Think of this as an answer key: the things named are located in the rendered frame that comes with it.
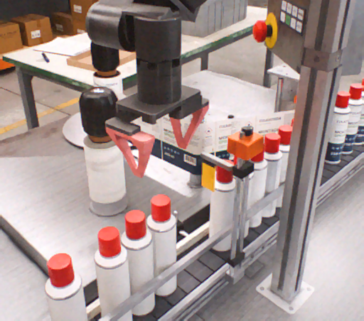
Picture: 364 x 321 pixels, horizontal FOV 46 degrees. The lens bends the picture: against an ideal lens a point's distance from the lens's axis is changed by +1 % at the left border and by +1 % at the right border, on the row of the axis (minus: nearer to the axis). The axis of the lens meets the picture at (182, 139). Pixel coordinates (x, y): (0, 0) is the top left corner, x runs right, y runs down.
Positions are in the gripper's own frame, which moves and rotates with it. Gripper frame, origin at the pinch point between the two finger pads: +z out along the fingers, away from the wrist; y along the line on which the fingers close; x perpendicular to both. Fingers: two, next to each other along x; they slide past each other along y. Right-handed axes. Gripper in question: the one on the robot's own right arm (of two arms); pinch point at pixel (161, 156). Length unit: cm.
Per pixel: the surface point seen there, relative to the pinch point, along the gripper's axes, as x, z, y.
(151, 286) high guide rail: -1.3, 24.7, 1.8
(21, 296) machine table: -28.8, 37.7, 10.3
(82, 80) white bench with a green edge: -117, 39, -82
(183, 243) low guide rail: -6.3, 29.2, -13.6
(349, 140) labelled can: 7, 27, -74
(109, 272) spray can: -3.9, 18.0, 8.1
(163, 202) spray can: -3.8, 12.3, -4.6
